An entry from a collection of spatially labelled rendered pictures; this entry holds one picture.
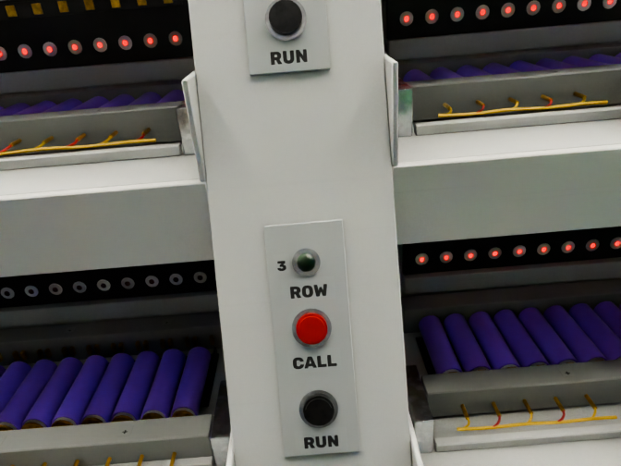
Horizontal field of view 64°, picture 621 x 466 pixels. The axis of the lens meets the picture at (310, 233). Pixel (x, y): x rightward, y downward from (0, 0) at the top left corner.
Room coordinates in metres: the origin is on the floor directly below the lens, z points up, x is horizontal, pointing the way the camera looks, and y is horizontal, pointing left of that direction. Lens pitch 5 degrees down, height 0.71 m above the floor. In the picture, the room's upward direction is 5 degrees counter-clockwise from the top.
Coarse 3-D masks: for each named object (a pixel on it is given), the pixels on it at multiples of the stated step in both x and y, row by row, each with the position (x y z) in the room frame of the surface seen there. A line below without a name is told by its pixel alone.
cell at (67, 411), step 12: (96, 360) 0.38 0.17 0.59; (84, 372) 0.36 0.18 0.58; (96, 372) 0.37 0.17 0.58; (84, 384) 0.35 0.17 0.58; (96, 384) 0.36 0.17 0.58; (72, 396) 0.34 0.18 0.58; (84, 396) 0.35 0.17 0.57; (60, 408) 0.33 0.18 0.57; (72, 408) 0.33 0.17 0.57; (84, 408) 0.34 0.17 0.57; (72, 420) 0.33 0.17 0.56
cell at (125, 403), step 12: (144, 360) 0.37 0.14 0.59; (156, 360) 0.38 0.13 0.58; (132, 372) 0.36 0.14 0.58; (144, 372) 0.36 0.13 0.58; (132, 384) 0.35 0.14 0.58; (144, 384) 0.35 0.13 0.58; (120, 396) 0.34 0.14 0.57; (132, 396) 0.34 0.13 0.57; (144, 396) 0.35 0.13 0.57; (120, 408) 0.33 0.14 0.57; (132, 408) 0.33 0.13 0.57
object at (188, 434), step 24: (0, 432) 0.31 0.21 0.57; (24, 432) 0.31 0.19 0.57; (48, 432) 0.31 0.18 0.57; (72, 432) 0.31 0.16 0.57; (96, 432) 0.30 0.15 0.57; (120, 432) 0.30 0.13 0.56; (144, 432) 0.30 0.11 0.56; (168, 432) 0.30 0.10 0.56; (192, 432) 0.30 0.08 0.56; (0, 456) 0.30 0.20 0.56; (24, 456) 0.30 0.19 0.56; (48, 456) 0.30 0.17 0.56; (72, 456) 0.30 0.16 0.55; (96, 456) 0.30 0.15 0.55; (120, 456) 0.30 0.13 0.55; (144, 456) 0.30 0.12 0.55; (168, 456) 0.30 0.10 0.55; (192, 456) 0.30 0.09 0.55
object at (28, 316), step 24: (0, 312) 0.42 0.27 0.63; (24, 312) 0.42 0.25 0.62; (48, 312) 0.42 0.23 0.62; (72, 312) 0.42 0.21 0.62; (96, 312) 0.42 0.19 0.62; (120, 312) 0.42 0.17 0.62; (144, 312) 0.42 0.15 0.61; (168, 312) 0.42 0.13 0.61; (216, 384) 0.37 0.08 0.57; (216, 408) 0.31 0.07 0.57; (216, 432) 0.29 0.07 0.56; (216, 456) 0.29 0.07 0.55
